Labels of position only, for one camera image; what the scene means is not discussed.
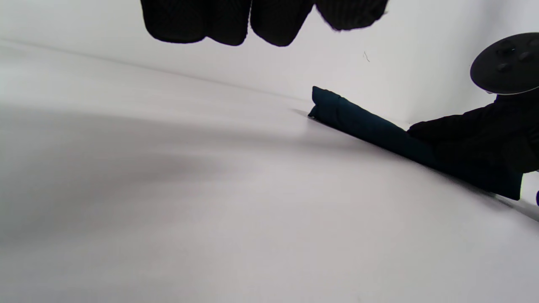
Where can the person's right hand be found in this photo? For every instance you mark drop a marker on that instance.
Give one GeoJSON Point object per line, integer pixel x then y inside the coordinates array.
{"type": "Point", "coordinates": [484, 134]}

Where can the person's left hand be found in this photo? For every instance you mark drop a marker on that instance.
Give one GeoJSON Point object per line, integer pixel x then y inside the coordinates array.
{"type": "Point", "coordinates": [269, 21]}

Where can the dark teal shorts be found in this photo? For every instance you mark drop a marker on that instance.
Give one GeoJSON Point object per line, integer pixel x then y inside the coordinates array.
{"type": "Point", "coordinates": [362, 122]}

